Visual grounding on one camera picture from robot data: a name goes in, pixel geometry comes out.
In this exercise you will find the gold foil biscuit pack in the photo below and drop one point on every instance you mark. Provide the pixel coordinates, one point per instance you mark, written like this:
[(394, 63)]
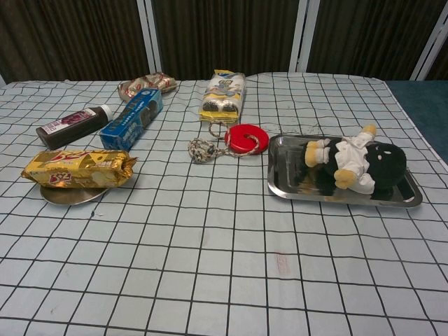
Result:
[(77, 168)]

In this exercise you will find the black and white plush toy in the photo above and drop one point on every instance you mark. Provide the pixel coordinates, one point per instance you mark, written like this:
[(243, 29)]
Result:
[(381, 164)]

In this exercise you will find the red plastic disc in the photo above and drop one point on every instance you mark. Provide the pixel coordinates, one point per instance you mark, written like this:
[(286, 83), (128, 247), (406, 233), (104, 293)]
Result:
[(238, 140)]

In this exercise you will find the rectangular steel tray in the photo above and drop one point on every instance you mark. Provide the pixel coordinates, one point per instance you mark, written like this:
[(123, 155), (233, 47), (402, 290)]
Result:
[(287, 168)]

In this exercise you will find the white yellow cookie pack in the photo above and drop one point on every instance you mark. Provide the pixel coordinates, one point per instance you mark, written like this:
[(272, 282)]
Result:
[(224, 94)]

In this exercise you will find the white black checkered tablecloth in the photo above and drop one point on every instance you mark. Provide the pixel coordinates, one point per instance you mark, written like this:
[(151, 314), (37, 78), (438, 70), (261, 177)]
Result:
[(210, 245)]

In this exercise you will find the blue cookie box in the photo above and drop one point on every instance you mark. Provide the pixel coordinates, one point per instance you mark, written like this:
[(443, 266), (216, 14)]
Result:
[(129, 122)]

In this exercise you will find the brown silver snack wrapper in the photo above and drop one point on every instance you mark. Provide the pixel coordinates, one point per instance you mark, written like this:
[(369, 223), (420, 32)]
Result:
[(140, 85)]

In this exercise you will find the round steel plate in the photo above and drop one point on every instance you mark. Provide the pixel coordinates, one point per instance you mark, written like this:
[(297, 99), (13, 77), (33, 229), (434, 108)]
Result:
[(70, 198)]

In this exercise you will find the dark juice bottle white cap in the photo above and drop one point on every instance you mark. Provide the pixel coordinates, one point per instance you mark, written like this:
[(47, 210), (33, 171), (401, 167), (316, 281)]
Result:
[(70, 127)]

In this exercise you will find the dark screen panel white frame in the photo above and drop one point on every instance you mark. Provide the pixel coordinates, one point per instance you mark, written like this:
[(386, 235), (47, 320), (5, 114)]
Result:
[(227, 35), (441, 66), (70, 35), (367, 35)]

